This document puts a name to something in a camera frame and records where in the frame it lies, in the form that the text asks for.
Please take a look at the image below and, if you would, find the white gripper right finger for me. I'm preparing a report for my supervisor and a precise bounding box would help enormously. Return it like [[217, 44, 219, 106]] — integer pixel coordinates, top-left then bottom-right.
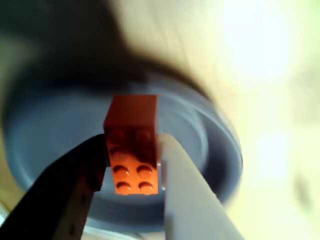
[[156, 133, 246, 240]]

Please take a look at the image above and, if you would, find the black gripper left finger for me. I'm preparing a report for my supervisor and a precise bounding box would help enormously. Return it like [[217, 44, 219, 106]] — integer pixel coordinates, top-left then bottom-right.
[[0, 133, 112, 240]]

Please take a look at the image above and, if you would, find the orange lego block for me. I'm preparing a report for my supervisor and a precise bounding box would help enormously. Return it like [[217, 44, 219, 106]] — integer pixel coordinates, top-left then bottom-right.
[[103, 94, 161, 196]]

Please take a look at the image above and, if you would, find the grey round bin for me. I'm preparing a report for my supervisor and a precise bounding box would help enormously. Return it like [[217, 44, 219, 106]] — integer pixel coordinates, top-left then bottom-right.
[[1, 65, 244, 235]]

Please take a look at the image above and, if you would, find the white grey object at edge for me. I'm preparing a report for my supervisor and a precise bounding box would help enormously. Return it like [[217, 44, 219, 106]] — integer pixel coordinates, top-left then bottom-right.
[[0, 199, 12, 226]]

